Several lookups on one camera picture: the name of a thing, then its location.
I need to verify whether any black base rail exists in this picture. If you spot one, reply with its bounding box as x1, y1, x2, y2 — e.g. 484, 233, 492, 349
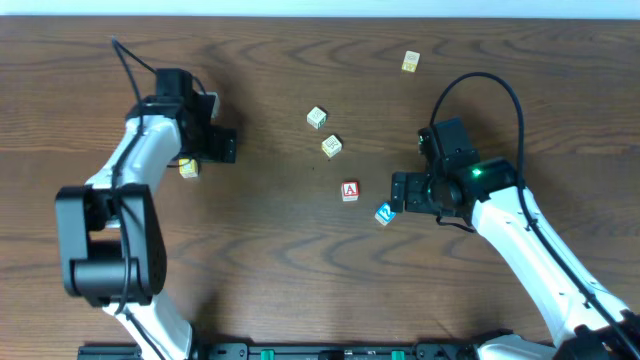
77, 341, 481, 360

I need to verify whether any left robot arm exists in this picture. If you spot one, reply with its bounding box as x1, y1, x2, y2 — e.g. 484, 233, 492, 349
55, 68, 237, 359

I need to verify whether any red letter A block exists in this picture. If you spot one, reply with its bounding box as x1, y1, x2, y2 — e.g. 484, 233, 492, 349
341, 181, 360, 202

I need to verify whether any letter B picture block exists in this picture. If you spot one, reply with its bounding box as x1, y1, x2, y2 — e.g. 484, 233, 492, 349
321, 135, 343, 158

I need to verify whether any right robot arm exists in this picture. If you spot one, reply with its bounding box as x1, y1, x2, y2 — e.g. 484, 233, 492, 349
390, 118, 639, 359

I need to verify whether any blue number 2 block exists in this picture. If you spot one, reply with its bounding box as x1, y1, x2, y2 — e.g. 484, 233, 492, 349
374, 202, 396, 226

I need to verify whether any yellow letter far block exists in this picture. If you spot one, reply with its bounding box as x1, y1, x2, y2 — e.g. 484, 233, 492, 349
401, 51, 420, 73

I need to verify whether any yellow wooden block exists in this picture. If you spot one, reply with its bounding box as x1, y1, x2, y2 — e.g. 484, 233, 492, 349
178, 158, 199, 179

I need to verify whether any green letter R block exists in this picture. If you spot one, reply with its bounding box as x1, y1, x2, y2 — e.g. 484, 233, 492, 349
306, 107, 327, 129

